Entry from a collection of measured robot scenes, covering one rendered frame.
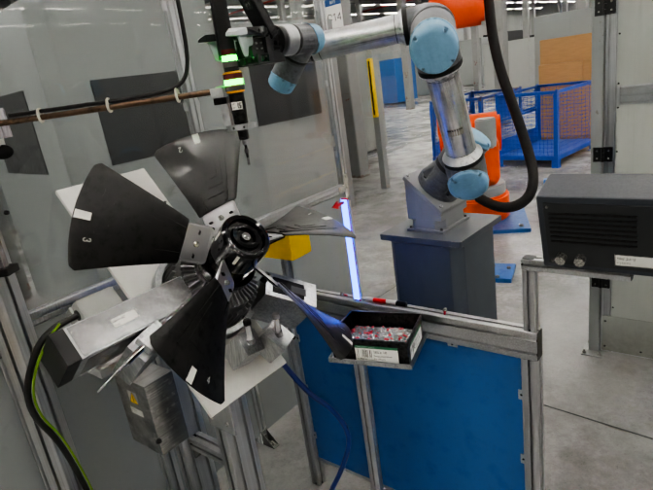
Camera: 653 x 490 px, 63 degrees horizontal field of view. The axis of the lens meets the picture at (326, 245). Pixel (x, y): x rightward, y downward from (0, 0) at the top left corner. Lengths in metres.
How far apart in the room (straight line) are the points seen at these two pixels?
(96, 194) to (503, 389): 1.14
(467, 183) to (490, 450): 0.78
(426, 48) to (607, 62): 1.44
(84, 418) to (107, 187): 0.99
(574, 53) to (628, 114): 6.38
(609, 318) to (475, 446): 1.45
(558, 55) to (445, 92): 7.71
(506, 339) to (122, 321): 0.94
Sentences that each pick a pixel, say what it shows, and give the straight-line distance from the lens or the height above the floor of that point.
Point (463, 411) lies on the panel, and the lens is 1.69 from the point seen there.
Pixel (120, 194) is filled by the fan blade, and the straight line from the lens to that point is 1.19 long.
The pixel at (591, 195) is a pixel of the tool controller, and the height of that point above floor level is 1.23.
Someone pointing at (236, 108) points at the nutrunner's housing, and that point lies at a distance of 1.26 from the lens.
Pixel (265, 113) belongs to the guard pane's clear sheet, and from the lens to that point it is 2.36.
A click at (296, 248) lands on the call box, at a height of 1.02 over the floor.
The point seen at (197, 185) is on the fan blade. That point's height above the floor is 1.33.
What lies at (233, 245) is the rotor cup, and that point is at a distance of 1.18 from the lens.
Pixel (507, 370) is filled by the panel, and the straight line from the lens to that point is 1.54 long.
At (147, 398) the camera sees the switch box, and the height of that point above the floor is 0.81.
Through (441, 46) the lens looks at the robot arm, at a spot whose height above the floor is 1.57.
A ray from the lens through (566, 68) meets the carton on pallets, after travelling 9.08.
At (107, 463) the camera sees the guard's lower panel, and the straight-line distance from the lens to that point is 2.09.
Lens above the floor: 1.54
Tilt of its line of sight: 18 degrees down
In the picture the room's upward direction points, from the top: 8 degrees counter-clockwise
